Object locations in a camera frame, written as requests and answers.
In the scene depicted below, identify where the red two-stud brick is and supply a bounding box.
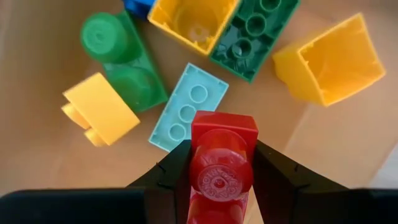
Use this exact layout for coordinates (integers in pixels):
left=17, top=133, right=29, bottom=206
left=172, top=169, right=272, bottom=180
left=186, top=111, right=259, bottom=224

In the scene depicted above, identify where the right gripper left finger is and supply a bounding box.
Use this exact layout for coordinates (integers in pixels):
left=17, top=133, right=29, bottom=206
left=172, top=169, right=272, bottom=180
left=127, top=139, right=192, bottom=224

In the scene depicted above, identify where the yellow-orange small brick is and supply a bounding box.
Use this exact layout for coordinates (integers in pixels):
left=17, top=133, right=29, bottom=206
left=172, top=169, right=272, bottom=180
left=147, top=0, right=242, bottom=57

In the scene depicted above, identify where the orange plastic bin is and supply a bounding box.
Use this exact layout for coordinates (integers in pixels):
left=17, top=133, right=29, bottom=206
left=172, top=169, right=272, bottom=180
left=0, top=0, right=398, bottom=224

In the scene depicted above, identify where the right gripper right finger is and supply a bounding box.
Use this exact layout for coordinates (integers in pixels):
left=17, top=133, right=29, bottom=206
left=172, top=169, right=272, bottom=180
left=253, top=139, right=348, bottom=224

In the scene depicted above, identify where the mint brick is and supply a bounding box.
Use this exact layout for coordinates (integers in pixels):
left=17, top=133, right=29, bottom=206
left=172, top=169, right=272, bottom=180
left=148, top=63, right=230, bottom=153

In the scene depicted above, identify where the small yellow brick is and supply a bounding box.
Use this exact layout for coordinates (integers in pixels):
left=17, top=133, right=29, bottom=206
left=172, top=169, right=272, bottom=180
left=272, top=12, right=387, bottom=108

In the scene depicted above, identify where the green two-stud brick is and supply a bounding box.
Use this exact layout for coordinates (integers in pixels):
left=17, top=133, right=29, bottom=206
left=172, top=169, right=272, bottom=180
left=80, top=11, right=169, bottom=113
left=210, top=0, right=302, bottom=84

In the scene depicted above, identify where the small blue brick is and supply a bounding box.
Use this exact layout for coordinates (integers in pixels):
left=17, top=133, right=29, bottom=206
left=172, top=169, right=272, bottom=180
left=123, top=0, right=156, bottom=19

